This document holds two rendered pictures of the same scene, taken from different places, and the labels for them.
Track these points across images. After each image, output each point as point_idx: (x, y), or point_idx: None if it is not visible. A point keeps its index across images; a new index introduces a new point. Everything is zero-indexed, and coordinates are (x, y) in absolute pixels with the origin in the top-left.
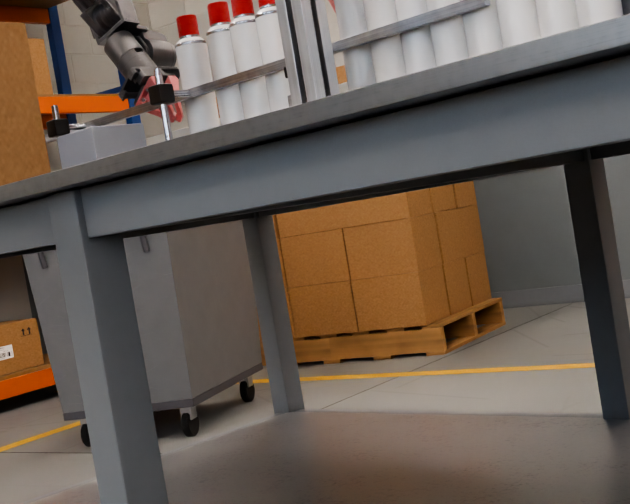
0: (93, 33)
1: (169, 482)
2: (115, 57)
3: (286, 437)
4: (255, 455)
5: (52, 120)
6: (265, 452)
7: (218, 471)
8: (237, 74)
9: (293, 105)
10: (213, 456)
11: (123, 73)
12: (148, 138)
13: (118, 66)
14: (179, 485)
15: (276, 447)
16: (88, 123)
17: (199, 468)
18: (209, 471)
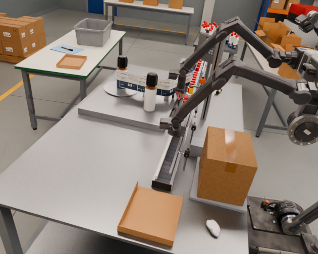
0: (178, 124)
1: (124, 251)
2: (180, 127)
3: (74, 237)
4: (97, 237)
5: (190, 151)
6: (94, 235)
7: (114, 240)
8: (188, 116)
9: (206, 115)
10: (93, 253)
11: (180, 130)
12: (168, 146)
13: (180, 129)
14: (128, 245)
15: (88, 234)
16: (178, 149)
17: (109, 249)
18: (113, 243)
